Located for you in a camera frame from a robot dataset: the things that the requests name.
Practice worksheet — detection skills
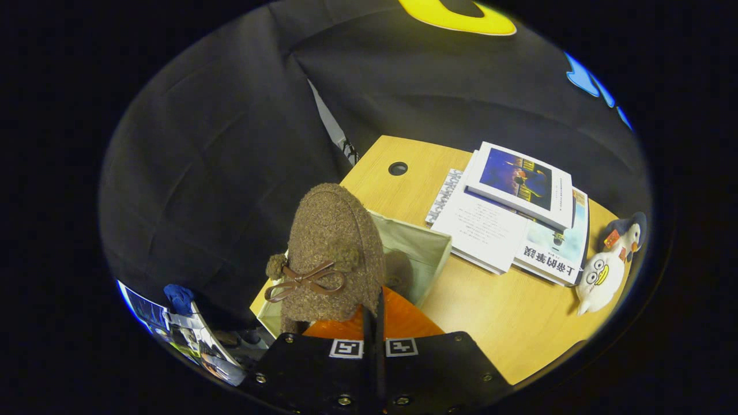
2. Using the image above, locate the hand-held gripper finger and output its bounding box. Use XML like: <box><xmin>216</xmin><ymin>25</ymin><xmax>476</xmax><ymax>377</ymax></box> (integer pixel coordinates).
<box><xmin>239</xmin><ymin>305</ymin><xmax>374</xmax><ymax>415</ymax></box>
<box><xmin>374</xmin><ymin>286</ymin><xmax>513</xmax><ymax>415</ymax></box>

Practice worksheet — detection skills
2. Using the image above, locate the brown fuzzy shoe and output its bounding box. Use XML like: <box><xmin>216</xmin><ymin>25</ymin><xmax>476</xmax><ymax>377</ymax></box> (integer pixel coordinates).
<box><xmin>383</xmin><ymin>248</ymin><xmax>415</xmax><ymax>295</ymax></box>
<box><xmin>264</xmin><ymin>183</ymin><xmax>386</xmax><ymax>335</ymax></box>

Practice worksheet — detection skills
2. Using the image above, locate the green fabric storage box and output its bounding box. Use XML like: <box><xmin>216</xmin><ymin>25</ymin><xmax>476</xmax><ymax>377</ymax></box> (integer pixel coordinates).
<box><xmin>257</xmin><ymin>209</ymin><xmax>453</xmax><ymax>338</ymax></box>

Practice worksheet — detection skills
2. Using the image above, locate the white book with small text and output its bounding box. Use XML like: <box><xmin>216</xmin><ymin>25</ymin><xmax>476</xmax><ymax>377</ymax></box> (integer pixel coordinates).
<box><xmin>426</xmin><ymin>167</ymin><xmax>531</xmax><ymax>276</ymax></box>

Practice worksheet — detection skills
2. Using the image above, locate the pile of printed papers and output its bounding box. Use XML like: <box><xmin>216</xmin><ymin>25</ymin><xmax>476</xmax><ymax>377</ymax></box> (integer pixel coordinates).
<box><xmin>117</xmin><ymin>281</ymin><xmax>247</xmax><ymax>387</ymax></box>

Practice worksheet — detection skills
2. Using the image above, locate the blue cloth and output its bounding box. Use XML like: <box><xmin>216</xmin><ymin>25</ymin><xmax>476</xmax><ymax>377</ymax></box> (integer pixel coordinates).
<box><xmin>163</xmin><ymin>284</ymin><xmax>197</xmax><ymax>316</ymax></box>

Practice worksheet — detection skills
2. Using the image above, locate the white plush toy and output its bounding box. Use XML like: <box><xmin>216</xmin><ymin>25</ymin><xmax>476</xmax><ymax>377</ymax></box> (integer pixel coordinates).
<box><xmin>575</xmin><ymin>249</ymin><xmax>626</xmax><ymax>316</ymax></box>

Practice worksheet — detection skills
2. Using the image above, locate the book with blue photo cover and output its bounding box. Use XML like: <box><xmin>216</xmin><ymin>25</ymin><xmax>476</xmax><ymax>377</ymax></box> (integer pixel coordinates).
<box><xmin>464</xmin><ymin>141</ymin><xmax>574</xmax><ymax>231</ymax></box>

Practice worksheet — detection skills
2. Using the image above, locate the penguin plush toy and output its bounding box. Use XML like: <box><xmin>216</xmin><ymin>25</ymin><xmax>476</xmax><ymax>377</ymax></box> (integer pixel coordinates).
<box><xmin>603</xmin><ymin>212</ymin><xmax>647</xmax><ymax>266</ymax></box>

